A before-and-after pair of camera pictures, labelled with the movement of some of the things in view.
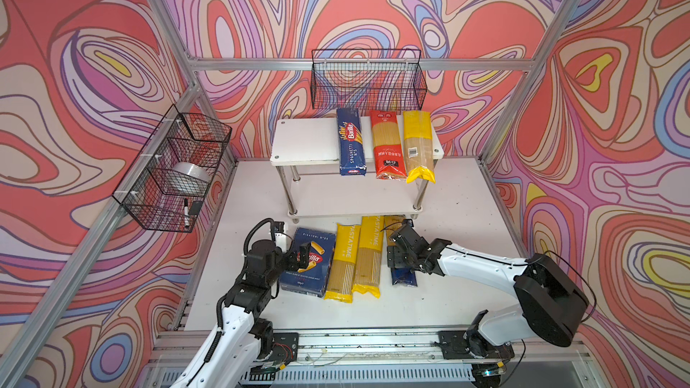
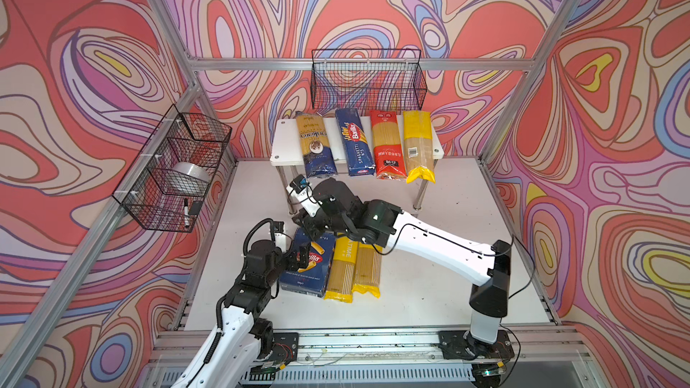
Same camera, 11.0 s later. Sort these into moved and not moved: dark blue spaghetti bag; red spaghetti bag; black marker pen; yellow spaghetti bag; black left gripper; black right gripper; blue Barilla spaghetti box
Moved: black right gripper; dark blue spaghetti bag; blue Barilla spaghetti box
Not moved: yellow spaghetti bag; black marker pen; red spaghetti bag; black left gripper
